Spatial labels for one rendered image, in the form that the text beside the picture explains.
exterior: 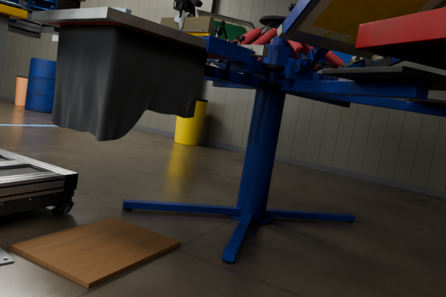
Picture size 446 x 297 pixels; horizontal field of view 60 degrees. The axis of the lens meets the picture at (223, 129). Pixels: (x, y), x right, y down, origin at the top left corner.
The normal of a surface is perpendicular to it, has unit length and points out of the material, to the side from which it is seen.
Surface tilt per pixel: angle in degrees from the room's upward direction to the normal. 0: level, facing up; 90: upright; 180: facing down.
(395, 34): 90
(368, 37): 90
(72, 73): 92
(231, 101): 90
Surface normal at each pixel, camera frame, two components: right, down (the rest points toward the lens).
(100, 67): -0.72, -0.02
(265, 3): -0.44, 0.00
